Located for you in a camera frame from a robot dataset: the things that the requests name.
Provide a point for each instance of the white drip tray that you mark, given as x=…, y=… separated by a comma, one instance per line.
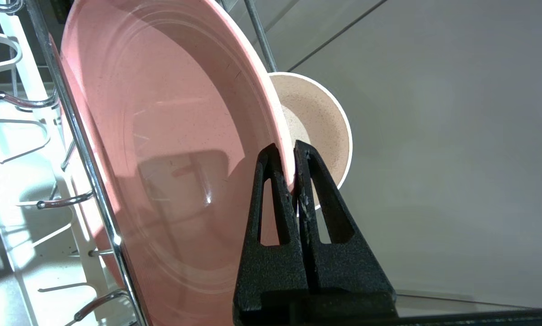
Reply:
x=26, y=190

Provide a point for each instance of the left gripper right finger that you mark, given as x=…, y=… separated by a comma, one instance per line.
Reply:
x=343, y=267

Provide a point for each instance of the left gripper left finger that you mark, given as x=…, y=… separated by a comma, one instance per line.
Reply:
x=271, y=267

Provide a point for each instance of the beige speckled bowl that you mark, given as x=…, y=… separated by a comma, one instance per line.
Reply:
x=318, y=117

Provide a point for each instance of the pink plate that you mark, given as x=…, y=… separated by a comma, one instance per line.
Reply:
x=176, y=149

